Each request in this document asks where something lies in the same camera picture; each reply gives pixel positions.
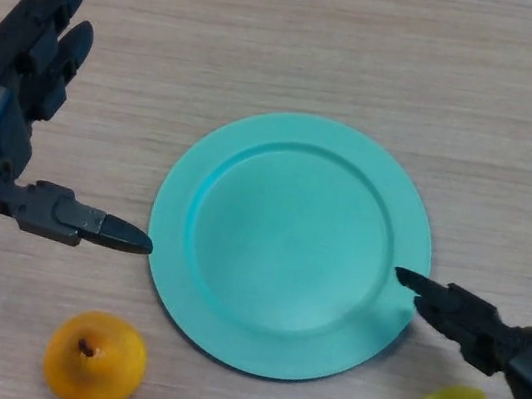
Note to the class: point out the teal round plate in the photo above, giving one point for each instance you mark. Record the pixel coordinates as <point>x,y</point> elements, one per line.
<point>288,253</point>

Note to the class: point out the orange pear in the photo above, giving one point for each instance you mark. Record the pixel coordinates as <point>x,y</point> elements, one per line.
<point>100,368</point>

